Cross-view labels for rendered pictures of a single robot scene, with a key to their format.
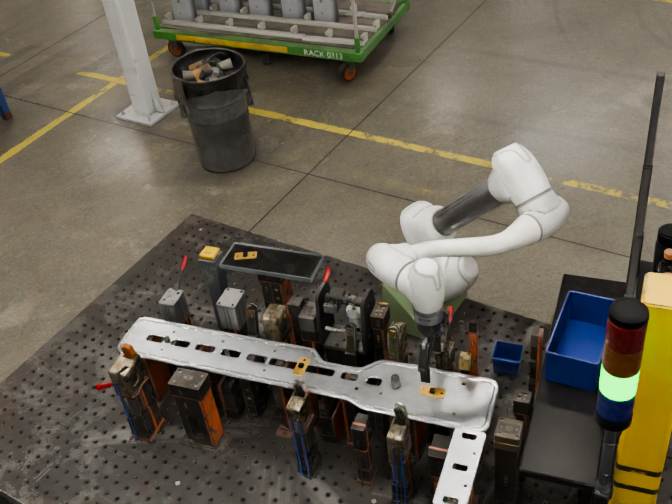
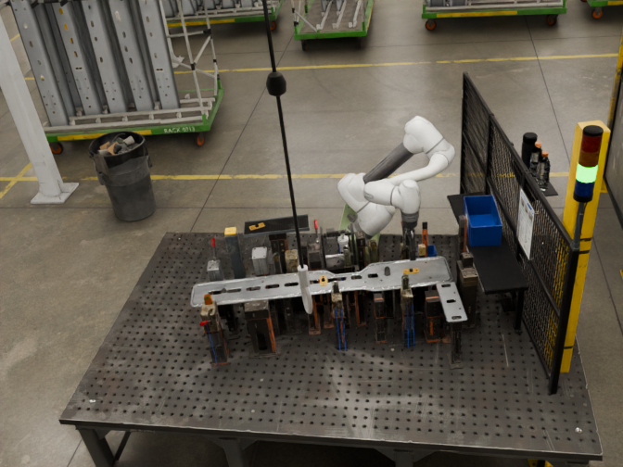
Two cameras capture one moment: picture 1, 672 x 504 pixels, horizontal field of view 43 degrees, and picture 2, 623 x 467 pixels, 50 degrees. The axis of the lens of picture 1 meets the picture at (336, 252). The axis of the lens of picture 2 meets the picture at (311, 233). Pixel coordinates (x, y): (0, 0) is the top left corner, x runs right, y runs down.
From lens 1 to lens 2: 1.34 m
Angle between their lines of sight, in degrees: 19
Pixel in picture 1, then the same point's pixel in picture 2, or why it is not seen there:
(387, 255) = (379, 185)
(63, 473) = (176, 399)
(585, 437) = (509, 266)
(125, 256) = (93, 289)
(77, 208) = (33, 269)
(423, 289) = (412, 196)
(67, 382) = (142, 349)
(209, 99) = (126, 166)
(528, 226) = (441, 158)
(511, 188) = (423, 141)
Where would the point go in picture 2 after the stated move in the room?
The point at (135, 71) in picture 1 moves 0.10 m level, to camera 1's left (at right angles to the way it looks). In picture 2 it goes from (44, 163) to (33, 167)
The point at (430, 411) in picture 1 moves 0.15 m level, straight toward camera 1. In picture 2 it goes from (416, 280) to (430, 297)
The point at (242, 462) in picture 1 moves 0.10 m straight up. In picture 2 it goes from (298, 356) to (295, 342)
